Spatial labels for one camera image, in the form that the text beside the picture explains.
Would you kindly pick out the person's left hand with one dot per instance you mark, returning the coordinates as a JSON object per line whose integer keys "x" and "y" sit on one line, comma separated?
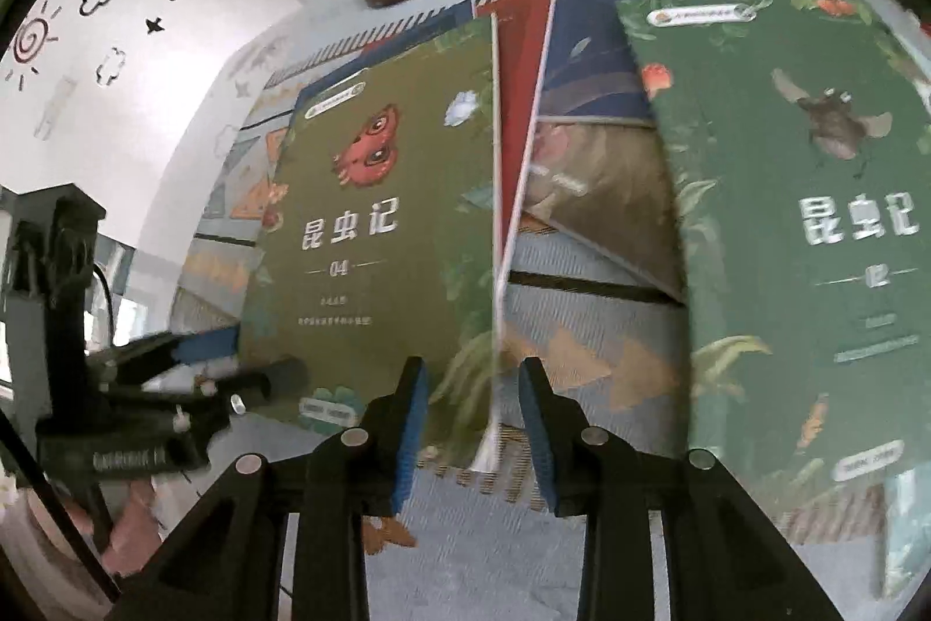
{"x": 136, "y": 535}

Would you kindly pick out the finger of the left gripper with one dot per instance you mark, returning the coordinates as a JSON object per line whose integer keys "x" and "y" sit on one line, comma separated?
{"x": 146, "y": 358}
{"x": 217, "y": 400}

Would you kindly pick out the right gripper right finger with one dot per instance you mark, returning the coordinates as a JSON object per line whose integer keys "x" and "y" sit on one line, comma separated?
{"x": 585, "y": 471}

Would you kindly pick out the rabbit hill book brown rabbit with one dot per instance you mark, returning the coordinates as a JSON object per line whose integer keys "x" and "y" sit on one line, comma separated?
{"x": 608, "y": 187}

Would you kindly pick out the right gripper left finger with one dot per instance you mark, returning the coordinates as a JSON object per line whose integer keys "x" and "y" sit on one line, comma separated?
{"x": 366, "y": 471}

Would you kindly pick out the patterned blue woven table mat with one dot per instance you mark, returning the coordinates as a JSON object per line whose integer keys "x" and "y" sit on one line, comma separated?
{"x": 784, "y": 177}

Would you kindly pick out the olive insect book 04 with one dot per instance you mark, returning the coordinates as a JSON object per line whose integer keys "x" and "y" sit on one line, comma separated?
{"x": 381, "y": 241}

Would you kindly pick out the dark green insect book 02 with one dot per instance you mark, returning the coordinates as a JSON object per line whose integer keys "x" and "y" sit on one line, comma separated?
{"x": 796, "y": 143}

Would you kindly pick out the red cover book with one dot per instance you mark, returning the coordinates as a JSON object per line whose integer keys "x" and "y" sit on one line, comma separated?
{"x": 523, "y": 29}

